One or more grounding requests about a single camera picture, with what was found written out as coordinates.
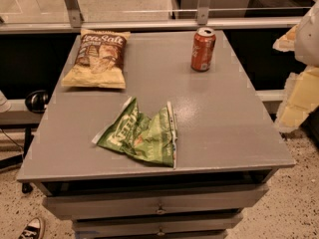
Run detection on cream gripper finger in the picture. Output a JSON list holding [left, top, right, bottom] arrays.
[[275, 66, 319, 133], [272, 25, 298, 52]]

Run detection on red coke can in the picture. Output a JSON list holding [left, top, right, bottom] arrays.
[[191, 27, 216, 72]]

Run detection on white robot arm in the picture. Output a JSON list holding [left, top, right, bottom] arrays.
[[273, 1, 319, 132]]

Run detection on green crumpled chip bag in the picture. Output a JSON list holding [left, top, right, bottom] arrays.
[[92, 97, 177, 168]]

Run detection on brown sea salt chip bag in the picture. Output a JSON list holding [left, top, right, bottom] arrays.
[[62, 29, 131, 89]]

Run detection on grey drawer cabinet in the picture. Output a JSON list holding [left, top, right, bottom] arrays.
[[18, 32, 294, 239]]

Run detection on lower grey drawer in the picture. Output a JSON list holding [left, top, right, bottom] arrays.
[[73, 213, 242, 239]]

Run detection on grey drawer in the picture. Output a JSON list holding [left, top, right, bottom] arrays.
[[43, 183, 268, 220], [73, 213, 242, 239]]

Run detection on upper grey drawer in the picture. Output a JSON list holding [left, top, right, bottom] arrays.
[[43, 183, 268, 220]]

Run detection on black round object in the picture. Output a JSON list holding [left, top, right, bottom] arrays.
[[25, 90, 49, 114]]

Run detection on black and white sneaker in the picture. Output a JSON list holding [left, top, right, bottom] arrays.
[[18, 217, 45, 239]]

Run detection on metal railing frame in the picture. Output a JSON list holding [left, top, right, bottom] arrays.
[[0, 0, 318, 34]]

